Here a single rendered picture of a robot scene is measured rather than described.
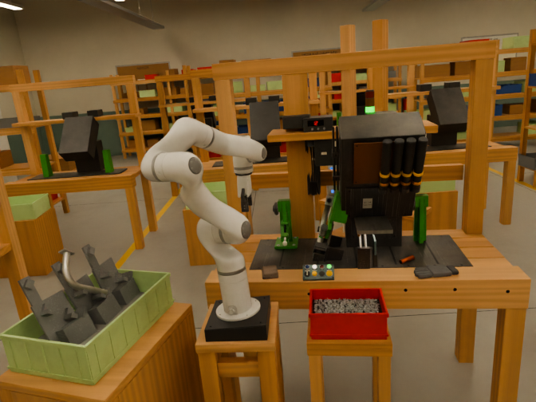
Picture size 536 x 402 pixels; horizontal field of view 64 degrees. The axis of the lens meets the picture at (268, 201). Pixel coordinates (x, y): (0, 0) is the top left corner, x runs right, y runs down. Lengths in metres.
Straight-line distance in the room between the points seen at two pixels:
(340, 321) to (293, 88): 1.30
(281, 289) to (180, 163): 0.94
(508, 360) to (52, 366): 2.01
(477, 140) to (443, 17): 10.49
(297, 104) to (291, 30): 9.77
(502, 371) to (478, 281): 0.50
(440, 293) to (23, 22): 12.95
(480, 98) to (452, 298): 1.07
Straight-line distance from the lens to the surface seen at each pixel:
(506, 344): 2.39
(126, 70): 12.75
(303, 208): 2.57
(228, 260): 1.73
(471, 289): 2.19
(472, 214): 2.71
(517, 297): 2.27
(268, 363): 1.82
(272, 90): 9.03
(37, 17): 13.73
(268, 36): 12.17
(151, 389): 2.03
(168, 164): 1.44
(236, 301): 1.80
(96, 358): 1.83
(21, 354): 2.02
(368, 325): 1.82
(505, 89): 10.23
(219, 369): 1.88
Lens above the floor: 1.85
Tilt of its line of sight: 16 degrees down
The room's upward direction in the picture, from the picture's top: 5 degrees counter-clockwise
